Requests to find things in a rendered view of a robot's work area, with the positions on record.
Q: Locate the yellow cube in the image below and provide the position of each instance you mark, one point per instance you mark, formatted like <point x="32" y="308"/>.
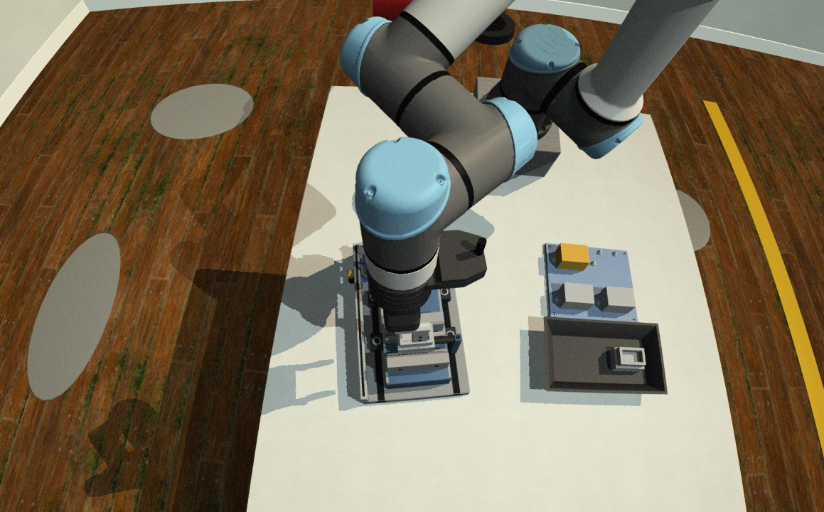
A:
<point x="572" y="257"/>

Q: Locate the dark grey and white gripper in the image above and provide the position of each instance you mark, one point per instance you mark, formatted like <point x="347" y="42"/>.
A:
<point x="459" y="261"/>

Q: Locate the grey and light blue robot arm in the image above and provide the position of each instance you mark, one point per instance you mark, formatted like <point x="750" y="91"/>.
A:
<point x="402" y="186"/>

